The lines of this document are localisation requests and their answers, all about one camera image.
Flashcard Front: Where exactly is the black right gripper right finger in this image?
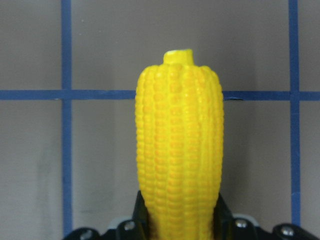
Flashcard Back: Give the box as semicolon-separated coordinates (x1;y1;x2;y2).
212;194;259;240

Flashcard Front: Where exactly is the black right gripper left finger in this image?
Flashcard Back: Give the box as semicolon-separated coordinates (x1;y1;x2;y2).
116;190;150;240

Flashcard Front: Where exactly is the yellow toy corn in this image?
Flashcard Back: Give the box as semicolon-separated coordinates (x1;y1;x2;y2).
135;49;224;240

